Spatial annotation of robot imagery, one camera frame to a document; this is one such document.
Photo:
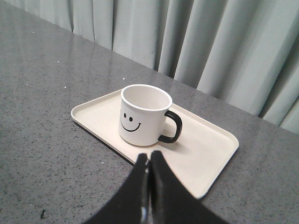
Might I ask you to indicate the grey-green curtain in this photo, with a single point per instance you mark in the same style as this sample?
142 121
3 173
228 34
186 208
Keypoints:
244 52

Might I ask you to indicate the white smiley face mug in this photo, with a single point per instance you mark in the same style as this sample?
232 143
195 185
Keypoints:
143 113

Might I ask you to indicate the cream rectangular tray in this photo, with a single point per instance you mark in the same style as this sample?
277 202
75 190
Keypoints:
196 158

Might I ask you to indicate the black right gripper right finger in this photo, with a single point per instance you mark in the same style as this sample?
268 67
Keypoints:
172 203

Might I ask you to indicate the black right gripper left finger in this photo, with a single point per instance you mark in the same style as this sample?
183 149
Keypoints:
130 204

